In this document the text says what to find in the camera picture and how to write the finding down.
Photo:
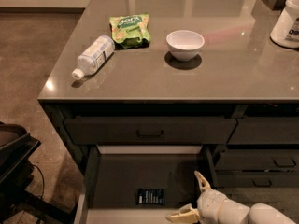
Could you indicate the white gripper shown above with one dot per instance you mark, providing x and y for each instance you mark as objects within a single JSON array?
[{"x": 212, "y": 206}]

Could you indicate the dark blue rxbar wrapper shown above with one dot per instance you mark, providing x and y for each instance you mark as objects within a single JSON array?
[{"x": 150, "y": 196}]

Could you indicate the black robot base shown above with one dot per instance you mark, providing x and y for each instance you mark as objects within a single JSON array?
[{"x": 16, "y": 146}]

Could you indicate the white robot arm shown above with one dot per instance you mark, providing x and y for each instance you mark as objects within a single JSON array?
[{"x": 261, "y": 213}]

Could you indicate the right bottom drawer front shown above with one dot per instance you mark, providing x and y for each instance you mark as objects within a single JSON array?
[{"x": 258, "y": 180}]

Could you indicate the right middle drawer front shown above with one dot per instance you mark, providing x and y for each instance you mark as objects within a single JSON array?
[{"x": 258, "y": 160}]

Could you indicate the open middle drawer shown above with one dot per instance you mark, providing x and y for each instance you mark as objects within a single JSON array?
[{"x": 111, "y": 183}]

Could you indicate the top left drawer front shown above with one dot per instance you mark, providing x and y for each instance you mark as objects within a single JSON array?
[{"x": 151, "y": 130}]

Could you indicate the white ceramic bowl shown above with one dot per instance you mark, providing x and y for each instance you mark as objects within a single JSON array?
[{"x": 184, "y": 45}]

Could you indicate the clear plastic water bottle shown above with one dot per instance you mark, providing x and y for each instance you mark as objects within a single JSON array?
[{"x": 93, "y": 57}]

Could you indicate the green snack bag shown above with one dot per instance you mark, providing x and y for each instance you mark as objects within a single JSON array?
[{"x": 131, "y": 31}]

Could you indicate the white canister with label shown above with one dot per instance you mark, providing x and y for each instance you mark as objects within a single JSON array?
[{"x": 286, "y": 31}]

